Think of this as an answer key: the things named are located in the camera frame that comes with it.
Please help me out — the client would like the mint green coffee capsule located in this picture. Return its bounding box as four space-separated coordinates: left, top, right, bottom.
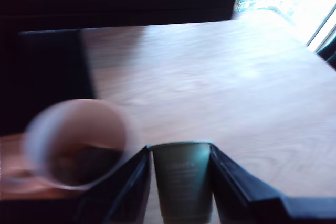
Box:
151 141 214 224

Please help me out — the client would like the white window frame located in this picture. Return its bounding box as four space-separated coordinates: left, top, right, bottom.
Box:
306 3 336 53

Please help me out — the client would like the dark night-scene printed mug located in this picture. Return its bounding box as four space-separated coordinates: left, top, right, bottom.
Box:
15 99 136 192

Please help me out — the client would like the black monitor stand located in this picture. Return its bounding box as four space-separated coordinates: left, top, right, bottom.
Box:
0 28 100 137

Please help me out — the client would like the dark green curtain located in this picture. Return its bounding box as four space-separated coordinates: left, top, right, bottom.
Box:
316 40 336 71

